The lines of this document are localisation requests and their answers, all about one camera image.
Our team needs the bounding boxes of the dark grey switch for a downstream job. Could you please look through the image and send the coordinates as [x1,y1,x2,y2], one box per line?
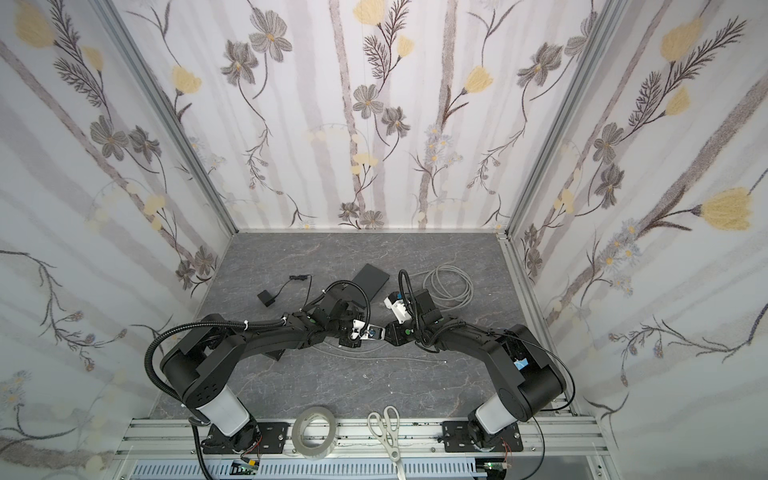
[351,263,390,300]

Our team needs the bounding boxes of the black power adapter with cable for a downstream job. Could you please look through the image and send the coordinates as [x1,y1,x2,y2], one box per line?
[257,274,313,307]

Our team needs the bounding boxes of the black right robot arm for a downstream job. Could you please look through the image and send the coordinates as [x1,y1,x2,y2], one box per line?
[384,269,567,448]

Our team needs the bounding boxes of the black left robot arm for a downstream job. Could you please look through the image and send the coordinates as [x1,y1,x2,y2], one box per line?
[144,280,381,453]

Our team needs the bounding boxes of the clear tape roll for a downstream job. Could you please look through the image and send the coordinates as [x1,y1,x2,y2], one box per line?
[291,406,337,460]

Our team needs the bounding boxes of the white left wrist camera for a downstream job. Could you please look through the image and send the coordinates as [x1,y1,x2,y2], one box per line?
[350,320,384,340]

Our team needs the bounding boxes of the coiled grey ethernet cable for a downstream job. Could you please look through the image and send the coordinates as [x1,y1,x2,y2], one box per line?
[419,262,475,310]

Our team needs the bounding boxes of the white handled scissors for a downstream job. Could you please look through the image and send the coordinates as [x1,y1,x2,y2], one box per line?
[367,405,406,480]

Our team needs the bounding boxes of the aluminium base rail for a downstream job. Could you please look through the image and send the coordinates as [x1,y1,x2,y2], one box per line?
[115,416,609,460]

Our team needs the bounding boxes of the white slotted cable duct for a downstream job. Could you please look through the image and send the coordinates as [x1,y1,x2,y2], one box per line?
[123,458,487,479]

